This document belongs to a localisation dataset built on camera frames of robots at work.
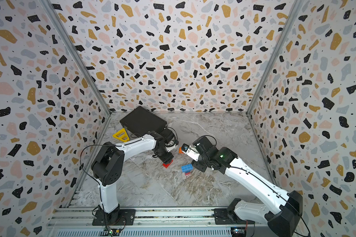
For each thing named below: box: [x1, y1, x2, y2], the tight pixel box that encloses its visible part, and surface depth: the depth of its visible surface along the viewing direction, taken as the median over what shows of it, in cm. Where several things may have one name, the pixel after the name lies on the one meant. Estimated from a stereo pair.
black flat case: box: [119, 105, 168, 138], surface depth 112 cm
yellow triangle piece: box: [112, 127, 131, 143], surface depth 108 cm
